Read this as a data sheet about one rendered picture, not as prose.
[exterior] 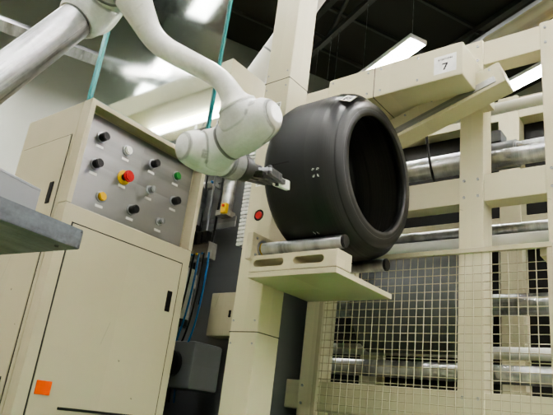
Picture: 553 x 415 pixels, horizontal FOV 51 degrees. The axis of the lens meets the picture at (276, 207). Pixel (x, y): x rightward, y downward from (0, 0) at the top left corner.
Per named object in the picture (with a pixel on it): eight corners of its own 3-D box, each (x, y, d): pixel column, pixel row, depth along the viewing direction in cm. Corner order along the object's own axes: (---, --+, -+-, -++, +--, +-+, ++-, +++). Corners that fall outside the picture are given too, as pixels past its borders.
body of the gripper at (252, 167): (248, 150, 162) (270, 159, 169) (226, 156, 167) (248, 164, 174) (248, 176, 160) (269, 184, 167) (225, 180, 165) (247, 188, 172)
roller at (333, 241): (259, 240, 205) (267, 246, 208) (256, 252, 203) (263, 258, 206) (344, 231, 184) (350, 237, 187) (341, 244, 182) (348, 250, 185)
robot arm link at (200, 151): (212, 185, 160) (248, 165, 153) (169, 171, 148) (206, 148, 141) (206, 151, 164) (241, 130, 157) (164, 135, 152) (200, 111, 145)
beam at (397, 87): (325, 109, 254) (328, 80, 259) (355, 134, 272) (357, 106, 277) (462, 72, 217) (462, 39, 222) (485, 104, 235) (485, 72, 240)
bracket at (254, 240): (243, 258, 201) (248, 231, 204) (309, 286, 230) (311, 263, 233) (251, 258, 199) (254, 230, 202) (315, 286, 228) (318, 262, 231)
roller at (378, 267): (308, 278, 226) (302, 272, 223) (311, 268, 228) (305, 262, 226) (388, 273, 205) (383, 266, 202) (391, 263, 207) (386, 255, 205)
